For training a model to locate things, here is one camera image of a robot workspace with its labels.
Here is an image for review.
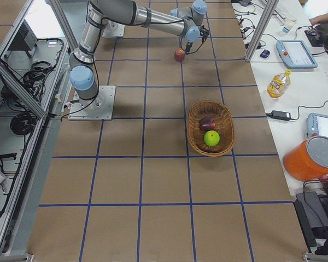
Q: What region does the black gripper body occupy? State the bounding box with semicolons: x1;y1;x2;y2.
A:
185;25;209;43

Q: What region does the right teach pendant tablet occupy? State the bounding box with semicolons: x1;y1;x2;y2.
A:
306;113;328;138

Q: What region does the green apple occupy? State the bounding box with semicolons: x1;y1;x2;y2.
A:
203;130;220;147

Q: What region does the black coiled cable bundle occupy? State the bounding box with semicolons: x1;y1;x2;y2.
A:
10;111;36;136

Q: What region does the left teach pendant tablet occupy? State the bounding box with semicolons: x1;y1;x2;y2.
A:
276;40;318;69

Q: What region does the white paper cup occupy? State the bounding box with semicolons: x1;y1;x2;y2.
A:
282;20;295;34

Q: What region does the orange bucket grey lid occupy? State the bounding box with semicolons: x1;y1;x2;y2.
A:
283;135;328;181

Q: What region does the teach pendant tablet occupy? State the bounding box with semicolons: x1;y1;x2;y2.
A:
306;113;328;138
276;40;318;69

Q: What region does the aluminium frame post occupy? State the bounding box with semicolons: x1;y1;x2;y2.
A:
245;0;279;62

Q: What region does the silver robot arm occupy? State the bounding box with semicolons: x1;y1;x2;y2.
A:
69;1;209;111

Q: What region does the yellow juice bottle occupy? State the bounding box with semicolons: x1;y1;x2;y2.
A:
266;69;291;98

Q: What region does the black power adapter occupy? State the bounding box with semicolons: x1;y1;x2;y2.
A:
266;110;291;121

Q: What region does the dark red apple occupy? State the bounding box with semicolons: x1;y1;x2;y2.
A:
198;117;215;132

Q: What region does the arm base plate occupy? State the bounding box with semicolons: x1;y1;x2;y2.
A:
102;21;125;38
67;86;116;121

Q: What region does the brown wicker basket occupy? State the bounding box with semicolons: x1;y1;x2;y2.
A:
187;100;235;157

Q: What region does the red yellow apple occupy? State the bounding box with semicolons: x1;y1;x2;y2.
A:
174;48;186;62

